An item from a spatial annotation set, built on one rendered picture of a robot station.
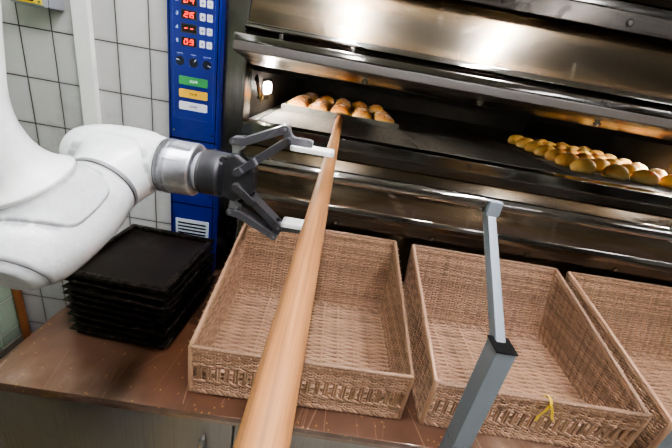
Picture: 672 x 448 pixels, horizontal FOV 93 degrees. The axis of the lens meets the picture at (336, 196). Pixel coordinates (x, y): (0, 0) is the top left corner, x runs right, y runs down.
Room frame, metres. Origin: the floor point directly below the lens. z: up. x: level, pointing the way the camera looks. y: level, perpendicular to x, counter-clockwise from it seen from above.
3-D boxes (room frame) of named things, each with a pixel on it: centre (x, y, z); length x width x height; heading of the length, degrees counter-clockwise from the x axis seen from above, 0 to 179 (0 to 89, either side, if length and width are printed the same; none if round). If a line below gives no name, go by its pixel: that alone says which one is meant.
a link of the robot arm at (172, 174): (0.50, 0.26, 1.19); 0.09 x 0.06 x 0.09; 1
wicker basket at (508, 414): (0.82, -0.58, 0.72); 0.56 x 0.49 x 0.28; 92
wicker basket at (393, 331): (0.80, 0.02, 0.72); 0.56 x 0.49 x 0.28; 93
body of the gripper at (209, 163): (0.50, 0.18, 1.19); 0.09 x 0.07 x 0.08; 91
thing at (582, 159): (1.54, -1.12, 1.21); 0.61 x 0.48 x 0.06; 2
